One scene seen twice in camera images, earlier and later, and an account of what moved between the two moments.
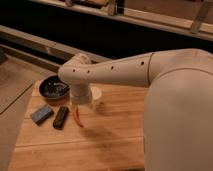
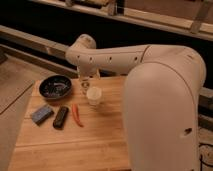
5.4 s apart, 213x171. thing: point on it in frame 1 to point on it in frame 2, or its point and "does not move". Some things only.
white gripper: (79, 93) to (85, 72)
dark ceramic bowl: (52, 87) does not move
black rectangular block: (60, 117) does not move
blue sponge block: (42, 114) does not move
